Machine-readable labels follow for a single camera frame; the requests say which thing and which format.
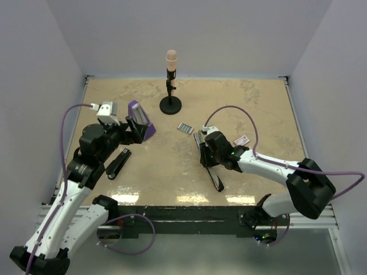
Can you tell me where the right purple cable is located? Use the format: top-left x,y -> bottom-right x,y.
204,105 -> 365,201

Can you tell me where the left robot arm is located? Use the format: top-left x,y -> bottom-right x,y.
10,116 -> 148,274

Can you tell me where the microphone on black stand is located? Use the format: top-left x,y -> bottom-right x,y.
159,50 -> 182,115

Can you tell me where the purple cable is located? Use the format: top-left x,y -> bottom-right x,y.
204,105 -> 365,201
25,103 -> 100,275

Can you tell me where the purple metronome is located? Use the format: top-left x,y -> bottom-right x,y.
128,100 -> 156,141

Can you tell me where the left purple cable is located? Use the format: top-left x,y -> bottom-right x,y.
25,103 -> 100,275

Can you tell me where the staple box sleeve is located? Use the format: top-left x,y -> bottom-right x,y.
234,135 -> 250,146

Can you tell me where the grey black stapler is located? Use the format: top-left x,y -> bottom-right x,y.
193,131 -> 224,192

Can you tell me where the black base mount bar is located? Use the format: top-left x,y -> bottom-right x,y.
101,206 -> 289,238

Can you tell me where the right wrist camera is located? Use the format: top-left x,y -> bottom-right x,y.
200,125 -> 218,135

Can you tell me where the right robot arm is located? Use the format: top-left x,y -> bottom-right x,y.
194,129 -> 336,225

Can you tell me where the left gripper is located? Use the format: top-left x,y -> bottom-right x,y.
99,116 -> 147,162

